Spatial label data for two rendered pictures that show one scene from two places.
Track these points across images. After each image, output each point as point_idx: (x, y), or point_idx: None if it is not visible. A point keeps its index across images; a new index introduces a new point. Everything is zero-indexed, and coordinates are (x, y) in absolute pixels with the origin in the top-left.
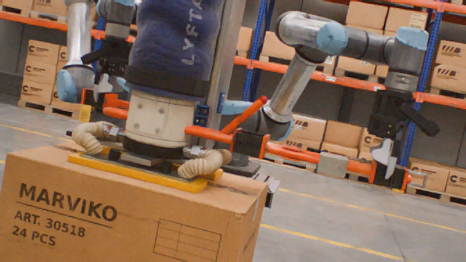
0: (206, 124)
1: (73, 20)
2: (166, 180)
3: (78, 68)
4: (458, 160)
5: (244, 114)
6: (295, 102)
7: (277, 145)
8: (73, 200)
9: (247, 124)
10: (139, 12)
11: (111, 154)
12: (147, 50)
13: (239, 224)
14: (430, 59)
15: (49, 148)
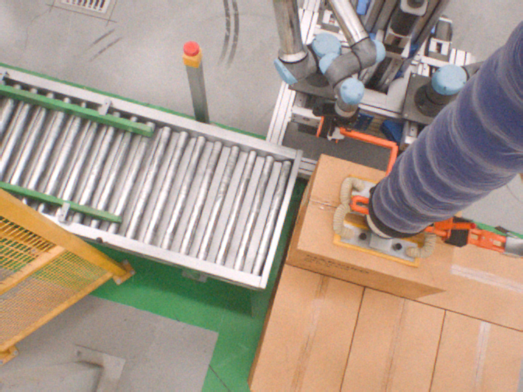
0: (412, 54)
1: (282, 18)
2: (398, 261)
3: (296, 64)
4: None
5: (456, 228)
6: None
7: (475, 232)
8: (341, 264)
9: (454, 96)
10: (385, 205)
11: (360, 239)
12: (391, 226)
13: (442, 291)
14: None
15: (312, 213)
